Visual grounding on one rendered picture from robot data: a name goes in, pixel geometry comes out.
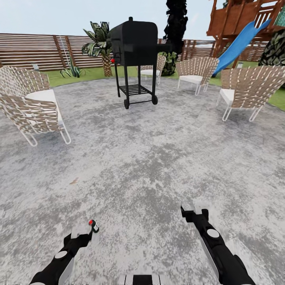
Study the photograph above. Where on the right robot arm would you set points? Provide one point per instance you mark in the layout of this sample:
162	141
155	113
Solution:
229	268

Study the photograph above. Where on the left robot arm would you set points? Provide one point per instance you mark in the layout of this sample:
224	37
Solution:
59	269

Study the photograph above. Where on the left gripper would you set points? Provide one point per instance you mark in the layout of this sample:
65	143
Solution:
81	241

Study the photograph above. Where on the charcoal grill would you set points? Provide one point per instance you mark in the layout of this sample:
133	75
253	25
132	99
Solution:
135	43

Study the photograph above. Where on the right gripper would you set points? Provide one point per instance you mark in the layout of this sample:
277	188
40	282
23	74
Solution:
193	217

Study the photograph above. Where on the pesticide atomizer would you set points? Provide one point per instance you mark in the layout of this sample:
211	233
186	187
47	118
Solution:
94	226

